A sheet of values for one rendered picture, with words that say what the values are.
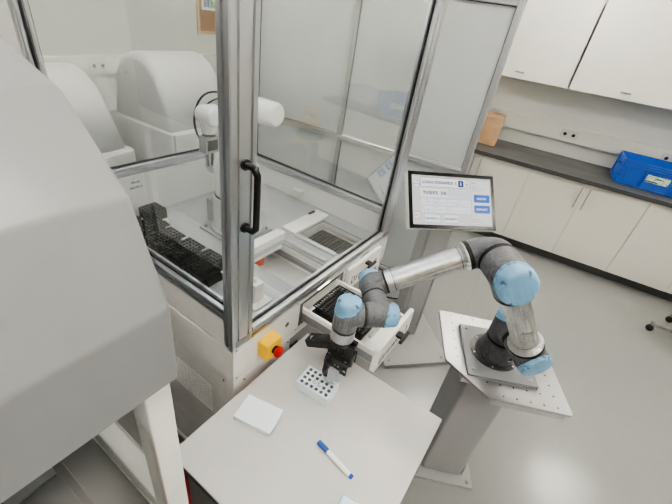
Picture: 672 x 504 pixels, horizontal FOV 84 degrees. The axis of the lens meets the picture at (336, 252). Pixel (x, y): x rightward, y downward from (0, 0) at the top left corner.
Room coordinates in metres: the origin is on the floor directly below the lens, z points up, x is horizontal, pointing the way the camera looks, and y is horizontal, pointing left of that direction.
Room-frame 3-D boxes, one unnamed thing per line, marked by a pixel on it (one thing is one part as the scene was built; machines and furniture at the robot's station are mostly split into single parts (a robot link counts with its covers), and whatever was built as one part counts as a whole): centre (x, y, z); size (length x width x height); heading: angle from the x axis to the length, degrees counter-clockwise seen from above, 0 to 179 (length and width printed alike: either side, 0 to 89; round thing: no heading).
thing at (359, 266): (1.43, -0.14, 0.87); 0.29 x 0.02 x 0.11; 150
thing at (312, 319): (1.10, -0.08, 0.86); 0.40 x 0.26 x 0.06; 60
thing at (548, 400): (1.12, -0.73, 0.70); 0.45 x 0.44 x 0.12; 87
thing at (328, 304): (1.10, -0.09, 0.87); 0.22 x 0.18 x 0.06; 60
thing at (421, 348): (1.92, -0.57, 0.51); 0.50 x 0.45 x 1.02; 16
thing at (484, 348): (1.12, -0.71, 0.83); 0.15 x 0.15 x 0.10
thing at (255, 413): (0.68, 0.15, 0.77); 0.13 x 0.09 x 0.02; 74
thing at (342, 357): (0.82, -0.07, 0.95); 0.09 x 0.08 x 0.12; 66
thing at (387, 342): (1.00, -0.26, 0.87); 0.29 x 0.02 x 0.11; 150
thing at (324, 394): (0.81, -0.02, 0.78); 0.12 x 0.08 x 0.04; 66
